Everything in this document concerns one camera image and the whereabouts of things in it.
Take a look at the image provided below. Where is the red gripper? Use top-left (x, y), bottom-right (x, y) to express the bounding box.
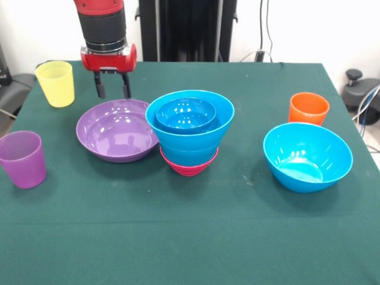
top-left (80, 43), bottom-right (138, 100)

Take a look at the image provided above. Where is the wide purple bowl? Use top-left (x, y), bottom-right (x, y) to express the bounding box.
top-left (75, 99), bottom-right (160, 163)

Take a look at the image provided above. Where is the small dark blue bowl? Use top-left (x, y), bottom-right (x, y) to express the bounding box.
top-left (155, 97), bottom-right (217, 135)

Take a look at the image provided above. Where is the large blue bowl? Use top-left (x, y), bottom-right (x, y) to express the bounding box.
top-left (144, 90), bottom-right (236, 151)
top-left (262, 122), bottom-right (354, 194)

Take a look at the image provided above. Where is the small red bowl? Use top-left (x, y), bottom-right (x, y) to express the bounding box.
top-left (159, 144), bottom-right (220, 177)

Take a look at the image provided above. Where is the purple cup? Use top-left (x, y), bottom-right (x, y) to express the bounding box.
top-left (0, 130), bottom-right (48, 189)

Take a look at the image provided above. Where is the yellow cup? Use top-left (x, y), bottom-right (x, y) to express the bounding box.
top-left (34, 61), bottom-right (75, 108)

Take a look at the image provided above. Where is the grey padded chair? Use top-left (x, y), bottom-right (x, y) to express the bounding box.
top-left (0, 44), bottom-right (34, 120)

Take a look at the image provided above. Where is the dark green tablecloth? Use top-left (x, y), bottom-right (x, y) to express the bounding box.
top-left (0, 60), bottom-right (380, 285)

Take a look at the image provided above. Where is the orange cup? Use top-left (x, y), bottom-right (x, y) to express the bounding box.
top-left (288, 92), bottom-right (331, 126)

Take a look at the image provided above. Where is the dark grey chair base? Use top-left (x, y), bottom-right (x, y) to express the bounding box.
top-left (341, 68), bottom-right (380, 125)

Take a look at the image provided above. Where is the black wall cable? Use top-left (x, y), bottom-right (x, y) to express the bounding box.
top-left (239, 0), bottom-right (274, 63)

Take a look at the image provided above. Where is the bundle of light cables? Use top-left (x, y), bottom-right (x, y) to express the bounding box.
top-left (352, 84), bottom-right (380, 155)

